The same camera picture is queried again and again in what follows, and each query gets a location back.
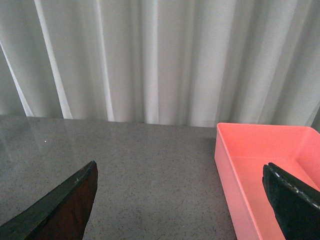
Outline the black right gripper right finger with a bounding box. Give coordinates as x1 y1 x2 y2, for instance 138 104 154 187
262 162 320 240

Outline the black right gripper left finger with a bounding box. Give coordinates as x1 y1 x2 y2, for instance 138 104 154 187
0 161 98 240

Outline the pink plastic bin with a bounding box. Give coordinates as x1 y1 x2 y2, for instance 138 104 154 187
214 123 320 240

